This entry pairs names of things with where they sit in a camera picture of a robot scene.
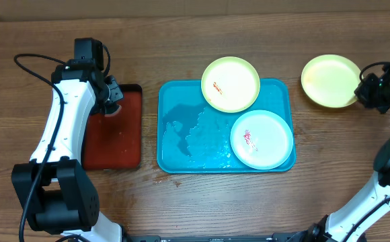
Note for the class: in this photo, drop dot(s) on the black red water tray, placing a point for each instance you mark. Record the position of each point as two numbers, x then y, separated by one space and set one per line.
115 142

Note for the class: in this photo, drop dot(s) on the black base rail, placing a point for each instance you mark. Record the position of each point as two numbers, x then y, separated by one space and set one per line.
276 237

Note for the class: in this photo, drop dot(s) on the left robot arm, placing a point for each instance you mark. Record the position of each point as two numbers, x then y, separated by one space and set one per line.
53 189

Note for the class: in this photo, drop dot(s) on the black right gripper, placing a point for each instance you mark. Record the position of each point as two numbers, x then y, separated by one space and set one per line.
370 88

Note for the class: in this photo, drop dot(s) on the light blue plate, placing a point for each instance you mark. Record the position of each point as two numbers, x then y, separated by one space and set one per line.
263 140

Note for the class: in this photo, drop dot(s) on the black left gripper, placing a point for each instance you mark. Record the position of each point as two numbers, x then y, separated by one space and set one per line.
112 85

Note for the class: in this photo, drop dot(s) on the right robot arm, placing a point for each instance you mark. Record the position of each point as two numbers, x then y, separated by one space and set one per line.
373 201

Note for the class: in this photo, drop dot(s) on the teal plastic tray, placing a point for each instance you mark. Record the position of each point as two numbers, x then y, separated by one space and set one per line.
192 136

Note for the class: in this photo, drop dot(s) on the green plate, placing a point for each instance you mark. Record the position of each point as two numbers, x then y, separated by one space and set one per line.
230 84
330 80

